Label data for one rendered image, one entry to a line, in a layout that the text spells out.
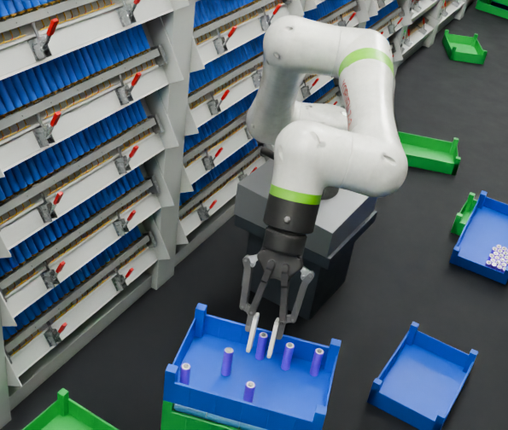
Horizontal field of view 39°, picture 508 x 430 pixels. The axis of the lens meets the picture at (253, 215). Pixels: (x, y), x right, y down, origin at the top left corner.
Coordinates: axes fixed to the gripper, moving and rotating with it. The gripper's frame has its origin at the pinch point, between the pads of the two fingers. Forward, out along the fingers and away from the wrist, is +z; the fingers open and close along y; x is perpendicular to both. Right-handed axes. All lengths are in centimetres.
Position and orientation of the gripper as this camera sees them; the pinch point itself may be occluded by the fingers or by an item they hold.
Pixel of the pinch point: (263, 335)
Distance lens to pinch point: 134.1
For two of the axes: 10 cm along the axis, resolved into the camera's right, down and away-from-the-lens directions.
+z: -2.1, 9.6, 1.6
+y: -9.6, -2.3, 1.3
